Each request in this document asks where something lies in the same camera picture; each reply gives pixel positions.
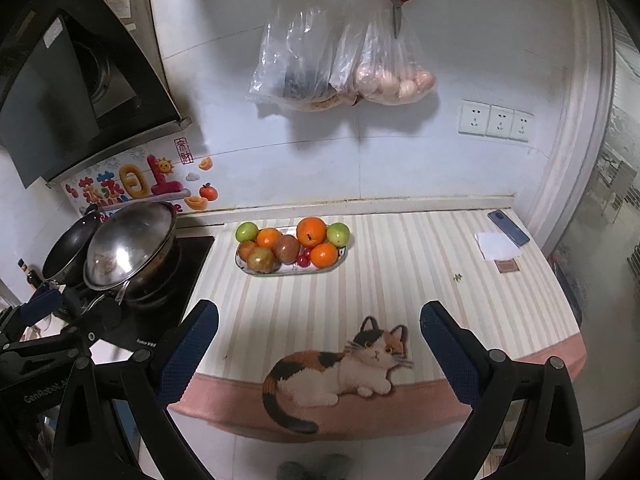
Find brown orange round fruit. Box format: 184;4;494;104
238;240;257;262

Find brown green round fruit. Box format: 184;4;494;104
246;246;280;274

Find green apple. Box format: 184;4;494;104
326;222;350;248
234;221;259;243

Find small orange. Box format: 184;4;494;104
309;242;338;269
255;228;282;248

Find dark red round fruit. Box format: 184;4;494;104
271;234;300;266

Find large orange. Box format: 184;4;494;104
296;217;326;248

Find black induction cooktop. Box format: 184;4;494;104
60;235;216;354

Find dark sauce bottle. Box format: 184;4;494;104
17;259;48;290

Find black frying pan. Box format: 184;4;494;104
42;204;101;286

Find steel wok lid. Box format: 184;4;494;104
84;202;177;296

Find floral oval ceramic plate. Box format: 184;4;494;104
234;226;354;278

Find small brown card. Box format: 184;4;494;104
495;259;520;274

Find white paper sheet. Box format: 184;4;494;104
474;232;521;261

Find blue smartphone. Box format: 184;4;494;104
487;209;530;247

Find black range hood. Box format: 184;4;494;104
1;0;189;186

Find plastic bag dark contents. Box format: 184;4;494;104
248;0;343;112

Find plastic bag of eggs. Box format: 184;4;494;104
330;6;436;106

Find wok with steel handle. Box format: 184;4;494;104
118;242;182;310

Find colourful wall sticker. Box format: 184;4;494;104
61;131;219;218

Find white wall socket strip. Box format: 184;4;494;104
458;101;535;143

